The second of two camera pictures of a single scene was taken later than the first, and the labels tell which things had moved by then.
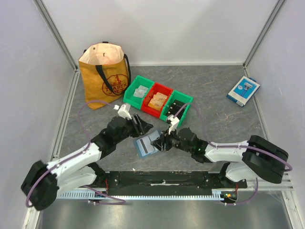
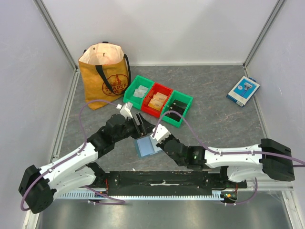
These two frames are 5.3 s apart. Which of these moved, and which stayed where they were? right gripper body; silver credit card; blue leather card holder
Moved: right gripper body
Stayed: silver credit card; blue leather card holder
